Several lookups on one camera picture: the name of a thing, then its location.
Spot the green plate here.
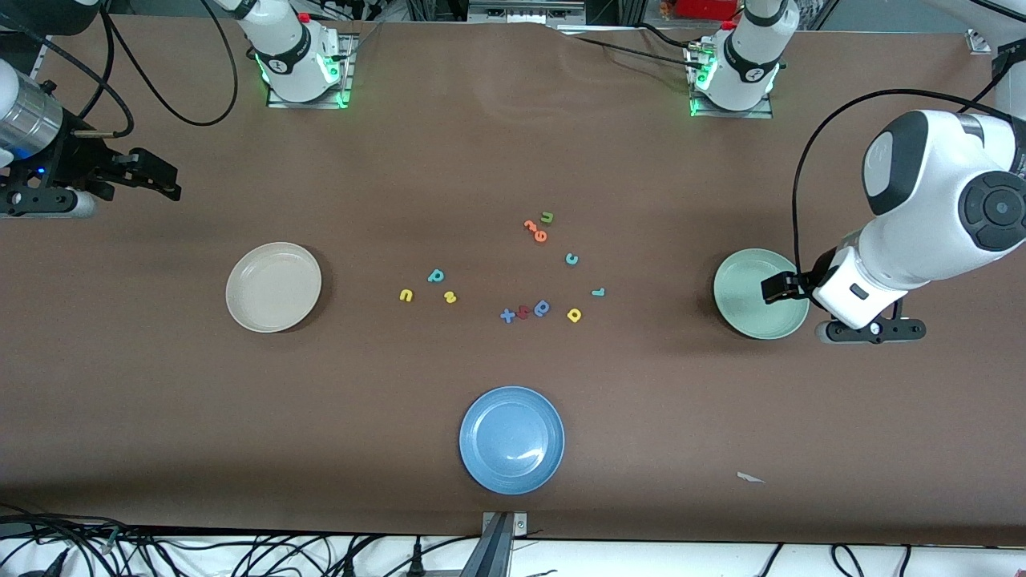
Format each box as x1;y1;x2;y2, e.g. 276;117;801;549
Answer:
713;248;810;341

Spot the beige plate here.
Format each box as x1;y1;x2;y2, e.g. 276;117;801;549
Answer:
225;242;323;333

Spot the brown table cover sheet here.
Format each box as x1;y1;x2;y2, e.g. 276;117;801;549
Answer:
0;14;1026;547

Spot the red box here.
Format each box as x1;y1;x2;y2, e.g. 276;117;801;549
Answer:
673;0;738;21

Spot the blue plate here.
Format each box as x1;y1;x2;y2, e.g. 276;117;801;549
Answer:
459;386;566;495

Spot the grey metal box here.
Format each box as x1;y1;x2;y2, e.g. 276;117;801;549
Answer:
469;0;586;25

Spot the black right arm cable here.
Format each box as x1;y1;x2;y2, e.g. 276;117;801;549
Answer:
0;0;240;139

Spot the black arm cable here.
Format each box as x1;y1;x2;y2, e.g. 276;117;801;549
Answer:
0;0;240;139
792;0;1026;293

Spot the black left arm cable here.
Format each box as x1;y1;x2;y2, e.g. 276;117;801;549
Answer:
792;0;1026;293

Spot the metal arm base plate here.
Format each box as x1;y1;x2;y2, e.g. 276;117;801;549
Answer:
688;44;774;119
266;32;353;109

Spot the black base cable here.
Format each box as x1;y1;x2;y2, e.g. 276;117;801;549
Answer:
637;22;694;50
571;34;700;71

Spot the thick black floor cable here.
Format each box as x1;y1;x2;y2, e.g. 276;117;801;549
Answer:
0;503;121;554

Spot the metal clamp bracket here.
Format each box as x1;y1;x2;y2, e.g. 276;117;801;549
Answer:
461;511;528;577

